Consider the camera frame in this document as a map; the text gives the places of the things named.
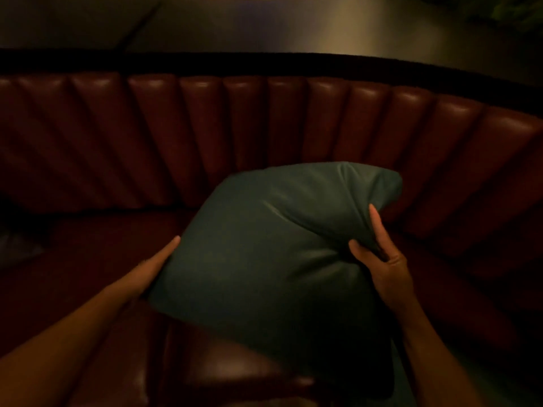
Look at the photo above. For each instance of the person's left hand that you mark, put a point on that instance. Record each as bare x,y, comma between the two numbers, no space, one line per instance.
142,273

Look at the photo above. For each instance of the person's right hand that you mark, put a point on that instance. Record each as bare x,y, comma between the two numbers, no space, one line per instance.
392,271

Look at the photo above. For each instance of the person's right thumb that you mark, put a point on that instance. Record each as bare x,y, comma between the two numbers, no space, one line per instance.
365,252

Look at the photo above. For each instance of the person's left thumb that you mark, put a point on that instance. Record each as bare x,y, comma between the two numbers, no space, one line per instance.
163,253

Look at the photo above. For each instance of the dark green cushion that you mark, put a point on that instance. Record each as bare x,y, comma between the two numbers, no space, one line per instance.
271,267

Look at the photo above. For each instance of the person's left forearm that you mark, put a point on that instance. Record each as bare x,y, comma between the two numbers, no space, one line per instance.
55,347

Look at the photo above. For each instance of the person's right forearm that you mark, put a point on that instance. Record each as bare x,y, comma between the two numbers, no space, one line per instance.
432,360

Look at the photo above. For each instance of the red leather channel-tufted sofa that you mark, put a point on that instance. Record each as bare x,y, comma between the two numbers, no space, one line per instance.
297,131

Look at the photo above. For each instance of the dark table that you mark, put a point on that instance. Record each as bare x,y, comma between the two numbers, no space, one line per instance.
322,29

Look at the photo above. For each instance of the green plant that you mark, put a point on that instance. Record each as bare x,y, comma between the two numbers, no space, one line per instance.
507,10

